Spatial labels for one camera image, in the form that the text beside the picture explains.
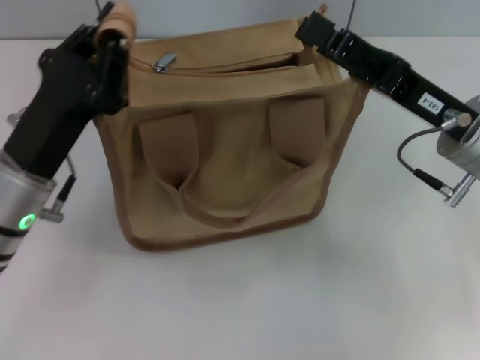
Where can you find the khaki canvas food bag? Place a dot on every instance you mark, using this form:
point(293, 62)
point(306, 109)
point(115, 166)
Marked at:
point(232, 157)

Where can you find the silver metal zipper pull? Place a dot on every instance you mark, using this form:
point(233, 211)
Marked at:
point(165, 62)

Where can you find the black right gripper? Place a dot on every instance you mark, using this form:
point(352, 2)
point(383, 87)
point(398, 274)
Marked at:
point(408, 88)

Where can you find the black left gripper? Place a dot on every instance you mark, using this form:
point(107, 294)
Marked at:
point(52, 112)

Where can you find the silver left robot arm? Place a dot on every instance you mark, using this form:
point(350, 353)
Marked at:
point(18, 210)

